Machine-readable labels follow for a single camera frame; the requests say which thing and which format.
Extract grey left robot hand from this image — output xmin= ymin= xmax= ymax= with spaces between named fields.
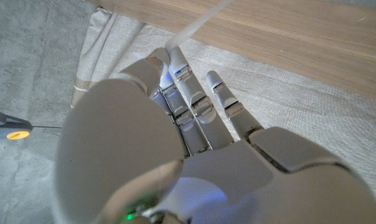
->
xmin=52 ymin=45 xmax=376 ymax=224

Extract scissors with yellow grey handles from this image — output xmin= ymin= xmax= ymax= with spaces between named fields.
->
xmin=0 ymin=96 xmax=63 ymax=141

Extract beige striped curtain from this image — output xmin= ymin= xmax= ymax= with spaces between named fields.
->
xmin=70 ymin=7 xmax=376 ymax=206

